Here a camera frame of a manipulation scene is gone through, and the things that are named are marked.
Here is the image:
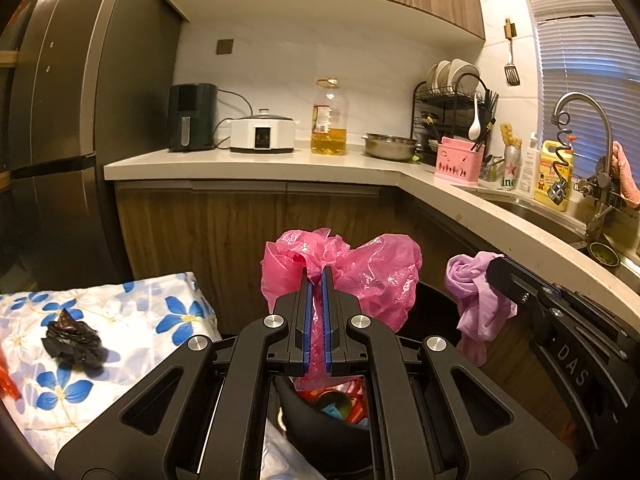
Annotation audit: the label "silver drink can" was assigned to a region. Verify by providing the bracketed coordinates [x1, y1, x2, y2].
[500, 144, 523, 191]

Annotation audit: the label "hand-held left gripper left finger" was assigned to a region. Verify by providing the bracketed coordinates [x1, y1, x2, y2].
[54, 266, 313, 480]

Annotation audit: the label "wire sink rack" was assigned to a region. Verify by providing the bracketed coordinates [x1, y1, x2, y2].
[572, 172, 631, 211]

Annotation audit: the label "pink dish cloth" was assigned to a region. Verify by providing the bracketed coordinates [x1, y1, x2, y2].
[611, 141, 640, 207]

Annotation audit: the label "white electric cooker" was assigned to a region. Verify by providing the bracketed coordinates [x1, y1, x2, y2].
[223, 108, 302, 154]

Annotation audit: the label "black chopsticks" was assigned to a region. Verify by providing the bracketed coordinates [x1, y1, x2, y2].
[472, 118, 497, 152]

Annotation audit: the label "purple plastic bag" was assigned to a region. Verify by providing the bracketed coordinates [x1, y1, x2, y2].
[445, 251, 518, 368]

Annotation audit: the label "black trash bin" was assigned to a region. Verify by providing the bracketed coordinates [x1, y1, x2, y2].
[272, 280, 466, 480]

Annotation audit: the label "pink utensil holder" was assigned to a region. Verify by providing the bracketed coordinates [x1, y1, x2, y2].
[434, 136, 485, 188]

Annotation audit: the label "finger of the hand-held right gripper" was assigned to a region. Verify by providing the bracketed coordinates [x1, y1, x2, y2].
[541, 284, 627, 333]
[486, 254, 557, 345]

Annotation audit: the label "window blind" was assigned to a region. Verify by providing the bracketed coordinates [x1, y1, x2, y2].
[517, 0, 640, 181]

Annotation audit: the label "black air fryer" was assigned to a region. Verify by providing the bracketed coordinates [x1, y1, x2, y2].
[167, 83, 219, 153]

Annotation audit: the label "pink plastic bag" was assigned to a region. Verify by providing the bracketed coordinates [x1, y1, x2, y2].
[261, 228, 423, 391]

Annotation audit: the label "steel sink strainer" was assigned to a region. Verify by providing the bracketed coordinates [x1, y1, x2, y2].
[587, 241, 621, 266]

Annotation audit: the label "black wire dish rack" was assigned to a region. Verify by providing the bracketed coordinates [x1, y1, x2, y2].
[410, 74, 498, 166]

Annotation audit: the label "white plastic bottle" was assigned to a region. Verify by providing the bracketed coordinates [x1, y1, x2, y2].
[516, 132, 543, 198]

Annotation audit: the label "metal slotted spatula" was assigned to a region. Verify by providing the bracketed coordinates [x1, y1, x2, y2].
[504, 35, 520, 87]

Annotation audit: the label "kitchen counter with wooden cabinets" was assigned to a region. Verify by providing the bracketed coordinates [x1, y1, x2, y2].
[103, 145, 640, 411]

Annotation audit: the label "blue floral tablecloth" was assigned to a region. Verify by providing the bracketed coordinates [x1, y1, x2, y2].
[0, 271, 326, 480]

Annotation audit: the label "cooking oil bottle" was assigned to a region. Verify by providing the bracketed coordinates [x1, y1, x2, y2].
[310, 78, 349, 156]

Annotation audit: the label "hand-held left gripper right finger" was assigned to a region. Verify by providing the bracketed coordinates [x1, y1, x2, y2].
[321, 265, 580, 480]

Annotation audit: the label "yellow detergent bottle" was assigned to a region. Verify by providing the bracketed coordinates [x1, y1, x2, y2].
[534, 135, 576, 212]

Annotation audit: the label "stainless steel bowl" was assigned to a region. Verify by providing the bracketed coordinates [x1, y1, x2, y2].
[362, 133, 423, 162]

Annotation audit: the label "white ceramic spoon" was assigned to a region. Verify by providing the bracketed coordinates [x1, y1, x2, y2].
[467, 94, 482, 140]

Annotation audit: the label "red wrapper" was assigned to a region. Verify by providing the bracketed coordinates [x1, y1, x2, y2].
[0, 352, 22, 402]

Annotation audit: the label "grey refrigerator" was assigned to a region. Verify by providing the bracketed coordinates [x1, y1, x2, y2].
[0, 0, 193, 291]

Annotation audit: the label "red paper cup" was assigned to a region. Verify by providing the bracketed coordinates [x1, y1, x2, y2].
[315, 391, 353, 420]

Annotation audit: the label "stainless steel sink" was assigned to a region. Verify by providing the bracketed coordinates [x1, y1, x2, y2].
[492, 195, 640, 281]

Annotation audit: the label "black spiral faucet attachment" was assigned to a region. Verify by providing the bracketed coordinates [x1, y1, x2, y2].
[547, 110, 576, 206]

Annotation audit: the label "black power cable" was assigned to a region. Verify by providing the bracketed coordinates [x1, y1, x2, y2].
[217, 89, 254, 117]

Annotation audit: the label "small crumpled black bag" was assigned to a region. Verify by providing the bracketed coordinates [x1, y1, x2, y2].
[41, 308, 107, 372]

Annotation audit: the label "steel kitchen faucet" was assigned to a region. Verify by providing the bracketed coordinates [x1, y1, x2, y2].
[551, 91, 616, 241]

